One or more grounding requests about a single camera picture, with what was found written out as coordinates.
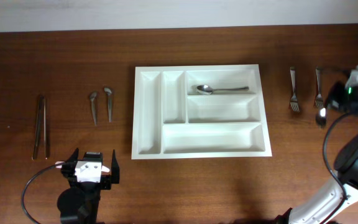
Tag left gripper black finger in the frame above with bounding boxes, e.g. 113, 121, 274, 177
111, 150, 120, 184
61, 148, 79, 174

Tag steel fork nearer tray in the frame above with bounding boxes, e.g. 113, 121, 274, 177
290, 67, 300, 113

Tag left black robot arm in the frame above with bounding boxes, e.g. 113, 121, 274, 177
57, 149, 120, 223

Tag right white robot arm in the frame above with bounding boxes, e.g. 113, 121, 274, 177
273, 66, 358, 224

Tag steel fork farther right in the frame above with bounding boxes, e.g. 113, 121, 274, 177
314, 67, 324, 109

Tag right steel chopstick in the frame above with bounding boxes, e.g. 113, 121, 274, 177
43, 97, 50, 159

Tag white plastic cutlery tray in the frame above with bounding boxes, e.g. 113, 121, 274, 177
132, 64, 272, 159

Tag left small steel spoon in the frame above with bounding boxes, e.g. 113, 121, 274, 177
89, 91, 98, 126

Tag small steel spoon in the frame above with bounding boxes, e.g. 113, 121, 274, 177
89, 91, 98, 126
104, 86, 114, 123

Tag right small steel spoon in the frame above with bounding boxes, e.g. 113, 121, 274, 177
104, 86, 114, 123

